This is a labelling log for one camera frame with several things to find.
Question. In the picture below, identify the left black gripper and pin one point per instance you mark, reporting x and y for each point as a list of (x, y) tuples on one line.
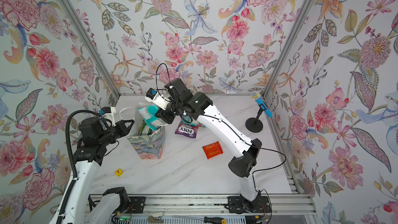
[(115, 129)]

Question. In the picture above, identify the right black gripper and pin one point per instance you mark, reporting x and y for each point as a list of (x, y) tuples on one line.
[(167, 114)]

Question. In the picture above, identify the teal snack packet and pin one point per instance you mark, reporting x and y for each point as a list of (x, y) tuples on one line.
[(149, 116), (191, 121)]

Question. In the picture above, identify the purple Fox's berries candy bag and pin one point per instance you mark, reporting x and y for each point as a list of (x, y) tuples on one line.
[(187, 130)]

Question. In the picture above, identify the floral paper gift bag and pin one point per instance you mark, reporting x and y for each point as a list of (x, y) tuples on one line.
[(147, 146)]

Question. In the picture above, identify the green Fox's candy bag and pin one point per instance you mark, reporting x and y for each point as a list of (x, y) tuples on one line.
[(144, 129)]

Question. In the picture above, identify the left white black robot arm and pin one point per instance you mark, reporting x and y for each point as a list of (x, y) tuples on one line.
[(85, 164)]

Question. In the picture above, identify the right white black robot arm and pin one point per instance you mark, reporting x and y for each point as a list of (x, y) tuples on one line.
[(244, 149)]

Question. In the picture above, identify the small yellow cube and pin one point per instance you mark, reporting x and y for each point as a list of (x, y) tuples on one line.
[(118, 172)]

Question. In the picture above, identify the red snack packet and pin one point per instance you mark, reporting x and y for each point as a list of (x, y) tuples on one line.
[(212, 150)]

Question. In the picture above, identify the blue microphone on stand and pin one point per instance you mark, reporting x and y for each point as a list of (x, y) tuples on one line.
[(255, 125)]

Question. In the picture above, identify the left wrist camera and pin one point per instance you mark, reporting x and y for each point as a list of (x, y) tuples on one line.
[(109, 114)]

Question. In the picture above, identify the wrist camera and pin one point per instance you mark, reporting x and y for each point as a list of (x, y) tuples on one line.
[(154, 97), (109, 114)]

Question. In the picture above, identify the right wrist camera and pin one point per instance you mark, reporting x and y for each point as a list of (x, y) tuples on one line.
[(154, 97)]

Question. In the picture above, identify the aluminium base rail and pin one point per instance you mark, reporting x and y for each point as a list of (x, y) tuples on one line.
[(207, 205)]

